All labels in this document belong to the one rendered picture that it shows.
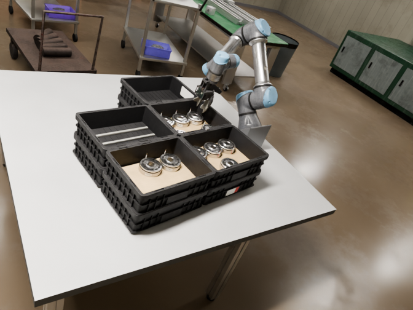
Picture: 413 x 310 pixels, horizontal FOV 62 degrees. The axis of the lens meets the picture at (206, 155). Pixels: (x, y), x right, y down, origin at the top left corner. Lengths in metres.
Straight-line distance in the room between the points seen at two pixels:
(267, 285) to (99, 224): 1.36
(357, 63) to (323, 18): 3.62
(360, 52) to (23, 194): 6.61
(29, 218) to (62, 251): 0.21
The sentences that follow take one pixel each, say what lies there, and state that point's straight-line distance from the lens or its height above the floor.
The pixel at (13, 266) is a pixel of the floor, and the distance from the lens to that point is 2.25.
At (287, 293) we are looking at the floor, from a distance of 2.53.
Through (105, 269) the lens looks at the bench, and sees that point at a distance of 1.38.
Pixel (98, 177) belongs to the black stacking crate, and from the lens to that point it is 1.62.
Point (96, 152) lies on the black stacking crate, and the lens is 1.60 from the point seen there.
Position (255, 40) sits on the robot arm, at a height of 1.32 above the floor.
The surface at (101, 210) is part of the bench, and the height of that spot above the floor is 0.70.
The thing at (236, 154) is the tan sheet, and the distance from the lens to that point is 1.91.
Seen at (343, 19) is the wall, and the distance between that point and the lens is 10.35.
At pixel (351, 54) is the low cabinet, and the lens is 7.47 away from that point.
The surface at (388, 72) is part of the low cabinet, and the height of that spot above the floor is 0.56.
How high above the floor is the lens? 1.83
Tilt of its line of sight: 34 degrees down
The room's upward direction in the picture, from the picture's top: 20 degrees clockwise
